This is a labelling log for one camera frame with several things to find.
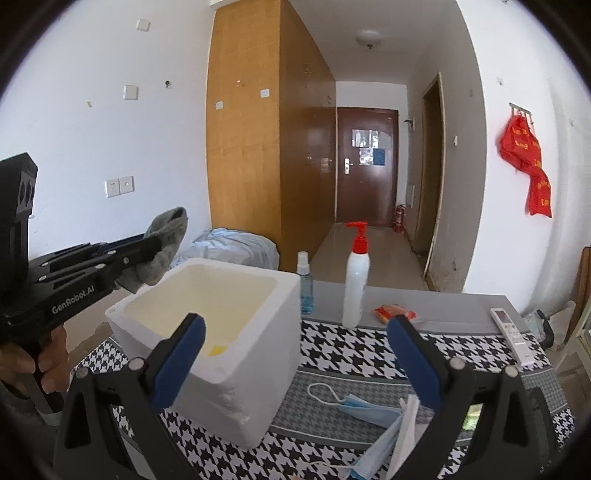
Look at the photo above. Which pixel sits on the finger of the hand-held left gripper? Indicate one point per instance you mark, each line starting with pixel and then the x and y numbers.
pixel 120 244
pixel 115 270

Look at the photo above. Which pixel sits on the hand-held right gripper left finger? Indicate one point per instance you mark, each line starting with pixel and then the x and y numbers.
pixel 184 353

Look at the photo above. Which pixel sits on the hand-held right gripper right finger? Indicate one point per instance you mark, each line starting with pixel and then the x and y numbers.
pixel 411 364

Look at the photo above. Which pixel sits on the grey cloth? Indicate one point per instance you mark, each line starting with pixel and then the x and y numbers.
pixel 171 226

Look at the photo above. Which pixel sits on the blue face mask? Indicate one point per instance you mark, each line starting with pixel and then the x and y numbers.
pixel 369 408
pixel 376 450

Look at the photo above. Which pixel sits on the white foam box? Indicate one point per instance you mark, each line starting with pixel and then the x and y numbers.
pixel 258 346

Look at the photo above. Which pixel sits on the person's left hand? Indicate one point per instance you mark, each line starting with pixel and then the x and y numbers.
pixel 51 364

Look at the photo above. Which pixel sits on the yellow sponge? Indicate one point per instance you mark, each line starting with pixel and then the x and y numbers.
pixel 217 350

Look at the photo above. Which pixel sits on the orange snack packet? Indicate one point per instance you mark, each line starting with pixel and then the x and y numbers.
pixel 392 312

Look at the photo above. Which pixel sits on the houndstooth tablecloth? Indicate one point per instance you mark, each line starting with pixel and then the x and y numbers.
pixel 351 355

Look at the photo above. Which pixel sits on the yellow green cloth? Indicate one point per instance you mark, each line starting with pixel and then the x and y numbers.
pixel 475 415

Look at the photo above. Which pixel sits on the white pump bottle red pump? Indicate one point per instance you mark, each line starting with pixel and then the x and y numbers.
pixel 355 286

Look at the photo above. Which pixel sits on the white remote control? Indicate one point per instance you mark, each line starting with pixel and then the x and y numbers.
pixel 512 337

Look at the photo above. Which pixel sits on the pale blue bedding bundle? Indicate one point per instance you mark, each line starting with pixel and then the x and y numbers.
pixel 235 249

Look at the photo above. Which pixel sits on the blue spray bottle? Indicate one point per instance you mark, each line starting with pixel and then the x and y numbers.
pixel 305 290

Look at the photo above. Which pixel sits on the red fire extinguisher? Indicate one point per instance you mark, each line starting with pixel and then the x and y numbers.
pixel 399 219

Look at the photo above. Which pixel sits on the wooden wardrobe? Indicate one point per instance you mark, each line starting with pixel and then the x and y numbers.
pixel 249 161

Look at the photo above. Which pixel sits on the brown door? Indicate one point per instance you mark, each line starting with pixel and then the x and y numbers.
pixel 364 194

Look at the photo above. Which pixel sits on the wooden boards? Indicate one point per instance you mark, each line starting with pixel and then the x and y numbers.
pixel 584 281

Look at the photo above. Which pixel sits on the blue door notice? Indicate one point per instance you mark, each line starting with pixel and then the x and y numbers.
pixel 379 156

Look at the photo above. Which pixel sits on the long red plastic bag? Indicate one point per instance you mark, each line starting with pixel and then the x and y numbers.
pixel 540 194

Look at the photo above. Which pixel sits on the white door notice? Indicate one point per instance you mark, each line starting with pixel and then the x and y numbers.
pixel 364 137

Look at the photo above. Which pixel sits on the ceiling lamp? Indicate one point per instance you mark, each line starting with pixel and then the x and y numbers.
pixel 369 38

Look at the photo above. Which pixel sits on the white double wall socket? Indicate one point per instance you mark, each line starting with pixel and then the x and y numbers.
pixel 119 186

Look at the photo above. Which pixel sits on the white wall switch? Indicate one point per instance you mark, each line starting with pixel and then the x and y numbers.
pixel 143 25
pixel 130 92

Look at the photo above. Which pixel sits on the white hallway wall panel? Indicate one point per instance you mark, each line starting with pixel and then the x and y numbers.
pixel 412 194

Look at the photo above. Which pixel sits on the wooden side door frame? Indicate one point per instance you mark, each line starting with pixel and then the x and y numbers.
pixel 431 184

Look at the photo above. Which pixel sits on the metal wall hook rack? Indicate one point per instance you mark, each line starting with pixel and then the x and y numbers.
pixel 524 110

